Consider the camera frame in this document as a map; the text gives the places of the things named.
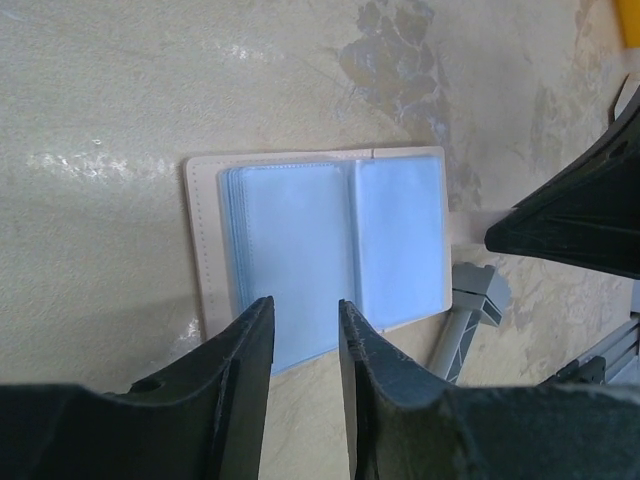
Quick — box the beige card holder wallet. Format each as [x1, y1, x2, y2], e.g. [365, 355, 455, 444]
[184, 145, 506, 377]

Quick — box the grey truss piece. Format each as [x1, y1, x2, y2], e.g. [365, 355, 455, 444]
[428, 263, 511, 383]

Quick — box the white grey metronome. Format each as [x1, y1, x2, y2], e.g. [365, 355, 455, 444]
[609, 72, 640, 124]

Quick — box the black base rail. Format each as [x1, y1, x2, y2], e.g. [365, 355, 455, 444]
[545, 313, 639, 386]

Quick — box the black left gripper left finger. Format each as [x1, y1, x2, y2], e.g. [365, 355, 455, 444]
[1, 297, 275, 479]

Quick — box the yellow bin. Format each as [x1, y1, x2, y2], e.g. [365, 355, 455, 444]
[615, 0, 640, 48]

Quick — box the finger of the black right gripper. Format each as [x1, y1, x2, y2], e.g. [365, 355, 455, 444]
[484, 93, 639, 279]

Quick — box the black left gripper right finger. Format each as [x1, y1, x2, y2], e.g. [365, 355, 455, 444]
[339, 301, 639, 479]

